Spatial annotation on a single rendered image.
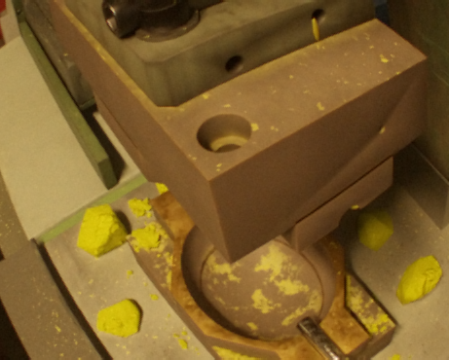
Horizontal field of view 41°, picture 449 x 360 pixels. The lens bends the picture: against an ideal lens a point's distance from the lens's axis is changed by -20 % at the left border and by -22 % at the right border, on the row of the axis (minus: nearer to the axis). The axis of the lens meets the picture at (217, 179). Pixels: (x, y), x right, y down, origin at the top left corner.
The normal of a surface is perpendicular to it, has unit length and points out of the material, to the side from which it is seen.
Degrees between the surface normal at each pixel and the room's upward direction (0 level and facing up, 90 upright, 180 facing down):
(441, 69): 90
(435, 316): 0
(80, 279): 0
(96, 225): 22
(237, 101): 0
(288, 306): 15
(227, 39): 90
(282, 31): 90
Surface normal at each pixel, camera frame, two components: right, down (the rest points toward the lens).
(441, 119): -0.84, 0.48
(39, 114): -0.16, -0.65
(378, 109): 0.51, 0.58
